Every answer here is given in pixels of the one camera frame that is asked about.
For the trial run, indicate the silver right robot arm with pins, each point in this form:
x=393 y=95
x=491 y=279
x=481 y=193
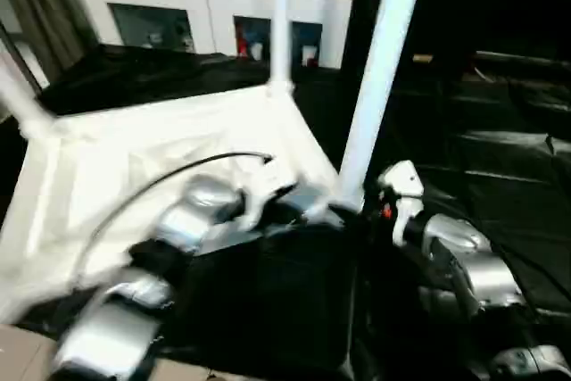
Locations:
x=473 y=256

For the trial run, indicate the black cabinet with gold label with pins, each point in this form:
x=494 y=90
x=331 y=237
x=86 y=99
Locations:
x=490 y=2

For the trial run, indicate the white plastic table top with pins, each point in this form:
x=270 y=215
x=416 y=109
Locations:
x=134 y=140

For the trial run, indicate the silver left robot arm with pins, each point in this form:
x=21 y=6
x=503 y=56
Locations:
x=196 y=202

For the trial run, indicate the black work mat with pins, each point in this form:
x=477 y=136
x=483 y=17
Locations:
x=490 y=176

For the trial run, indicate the grey curtain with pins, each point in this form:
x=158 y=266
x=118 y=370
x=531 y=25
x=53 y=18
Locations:
x=44 y=10

